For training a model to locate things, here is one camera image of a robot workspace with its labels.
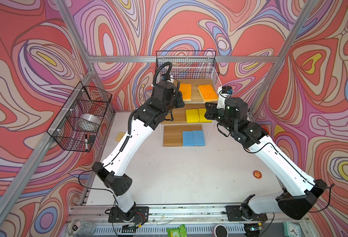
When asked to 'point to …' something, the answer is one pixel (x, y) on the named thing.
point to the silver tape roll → (87, 122)
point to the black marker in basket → (86, 142)
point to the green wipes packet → (180, 231)
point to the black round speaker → (220, 230)
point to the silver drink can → (79, 228)
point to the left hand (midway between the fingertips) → (184, 93)
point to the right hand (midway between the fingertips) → (205, 106)
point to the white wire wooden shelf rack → (191, 125)
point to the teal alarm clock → (291, 230)
